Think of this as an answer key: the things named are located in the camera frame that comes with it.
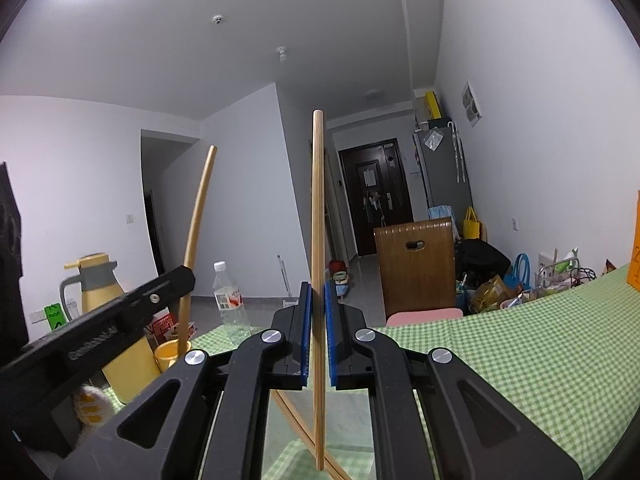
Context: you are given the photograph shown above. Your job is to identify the yellow tote bag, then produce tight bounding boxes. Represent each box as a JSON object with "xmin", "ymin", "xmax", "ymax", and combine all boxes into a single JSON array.
[{"xmin": 462, "ymin": 206, "xmax": 482, "ymax": 240}]

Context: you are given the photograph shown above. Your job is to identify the yellow mug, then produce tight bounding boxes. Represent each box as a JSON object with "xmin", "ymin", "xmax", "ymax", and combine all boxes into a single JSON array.
[{"xmin": 152, "ymin": 339, "xmax": 192, "ymax": 373}]

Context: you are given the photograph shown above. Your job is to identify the brown snack bags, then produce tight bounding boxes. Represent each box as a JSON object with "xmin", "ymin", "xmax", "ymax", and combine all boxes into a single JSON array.
[{"xmin": 470, "ymin": 275, "xmax": 521, "ymax": 313}]

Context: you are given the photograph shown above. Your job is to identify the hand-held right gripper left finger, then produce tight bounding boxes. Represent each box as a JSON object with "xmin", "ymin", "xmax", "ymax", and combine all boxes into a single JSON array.
[{"xmin": 54, "ymin": 281, "xmax": 314, "ymax": 480}]

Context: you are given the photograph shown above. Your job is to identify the black bag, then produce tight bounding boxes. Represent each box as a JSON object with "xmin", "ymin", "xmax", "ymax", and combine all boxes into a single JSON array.
[{"xmin": 455, "ymin": 238, "xmax": 512, "ymax": 291}]

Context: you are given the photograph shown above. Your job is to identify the clear water bottle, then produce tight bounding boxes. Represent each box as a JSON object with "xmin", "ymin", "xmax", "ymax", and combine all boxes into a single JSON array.
[{"xmin": 213, "ymin": 261, "xmax": 252, "ymax": 346}]

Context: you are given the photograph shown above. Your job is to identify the clear plastic container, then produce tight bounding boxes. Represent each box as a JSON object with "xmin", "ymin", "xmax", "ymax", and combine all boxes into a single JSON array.
[{"xmin": 207, "ymin": 387, "xmax": 376, "ymax": 480}]

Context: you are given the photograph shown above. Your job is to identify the orange book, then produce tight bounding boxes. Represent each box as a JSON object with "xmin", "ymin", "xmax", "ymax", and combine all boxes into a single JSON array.
[{"xmin": 629, "ymin": 190, "xmax": 640, "ymax": 291}]

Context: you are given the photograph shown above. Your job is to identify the grey fridge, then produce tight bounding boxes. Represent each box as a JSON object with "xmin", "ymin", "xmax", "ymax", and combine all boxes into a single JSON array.
[{"xmin": 412, "ymin": 127, "xmax": 473, "ymax": 221}]

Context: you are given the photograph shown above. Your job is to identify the pink seat cushion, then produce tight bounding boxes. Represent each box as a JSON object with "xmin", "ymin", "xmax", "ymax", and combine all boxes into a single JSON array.
[{"xmin": 386, "ymin": 308, "xmax": 464, "ymax": 328}]

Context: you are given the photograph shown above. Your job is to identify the blue basket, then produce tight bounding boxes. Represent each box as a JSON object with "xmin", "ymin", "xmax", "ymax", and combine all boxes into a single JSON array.
[{"xmin": 511, "ymin": 253, "xmax": 533, "ymax": 291}]

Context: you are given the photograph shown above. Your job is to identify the wooden chair back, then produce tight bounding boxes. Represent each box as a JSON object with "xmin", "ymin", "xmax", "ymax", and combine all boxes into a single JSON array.
[{"xmin": 374, "ymin": 218, "xmax": 458, "ymax": 321}]

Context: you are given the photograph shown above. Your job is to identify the metal rack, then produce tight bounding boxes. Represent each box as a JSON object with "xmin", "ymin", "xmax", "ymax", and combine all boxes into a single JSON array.
[{"xmin": 537, "ymin": 255, "xmax": 598, "ymax": 291}]

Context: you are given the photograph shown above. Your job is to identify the dark entrance door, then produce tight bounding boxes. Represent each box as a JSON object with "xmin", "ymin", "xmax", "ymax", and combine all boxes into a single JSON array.
[{"xmin": 338, "ymin": 137, "xmax": 415, "ymax": 256}]

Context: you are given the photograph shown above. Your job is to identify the white wall panel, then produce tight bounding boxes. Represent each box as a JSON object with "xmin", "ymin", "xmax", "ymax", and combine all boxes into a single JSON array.
[{"xmin": 461, "ymin": 80, "xmax": 483, "ymax": 126}]

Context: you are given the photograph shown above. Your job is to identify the yellow thermos jug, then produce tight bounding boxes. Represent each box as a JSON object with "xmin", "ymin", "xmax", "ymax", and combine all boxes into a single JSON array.
[{"xmin": 60, "ymin": 253, "xmax": 161, "ymax": 406}]

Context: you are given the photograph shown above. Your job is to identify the person's left hand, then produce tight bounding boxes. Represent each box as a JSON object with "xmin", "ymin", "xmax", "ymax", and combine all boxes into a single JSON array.
[{"xmin": 74, "ymin": 384, "xmax": 110, "ymax": 427}]

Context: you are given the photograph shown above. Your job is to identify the white mop handle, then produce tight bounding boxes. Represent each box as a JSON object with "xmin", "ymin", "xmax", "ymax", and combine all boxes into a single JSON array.
[{"xmin": 276, "ymin": 255, "xmax": 293, "ymax": 306}]

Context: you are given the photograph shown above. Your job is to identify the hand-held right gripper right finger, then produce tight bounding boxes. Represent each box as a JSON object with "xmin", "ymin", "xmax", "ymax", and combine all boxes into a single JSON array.
[{"xmin": 324, "ymin": 280, "xmax": 584, "ymax": 480}]

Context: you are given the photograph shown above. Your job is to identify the green checked tablecloth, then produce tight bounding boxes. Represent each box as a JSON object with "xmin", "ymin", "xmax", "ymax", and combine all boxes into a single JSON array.
[{"xmin": 102, "ymin": 260, "xmax": 640, "ymax": 480}]

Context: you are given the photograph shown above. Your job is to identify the white folded umbrella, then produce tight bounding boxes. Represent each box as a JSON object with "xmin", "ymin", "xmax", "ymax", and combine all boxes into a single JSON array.
[{"xmin": 447, "ymin": 121, "xmax": 468, "ymax": 183}]

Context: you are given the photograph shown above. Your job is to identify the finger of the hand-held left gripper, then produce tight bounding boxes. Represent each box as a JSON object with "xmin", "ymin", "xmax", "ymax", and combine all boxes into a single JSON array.
[{"xmin": 116, "ymin": 265, "xmax": 197, "ymax": 329}]

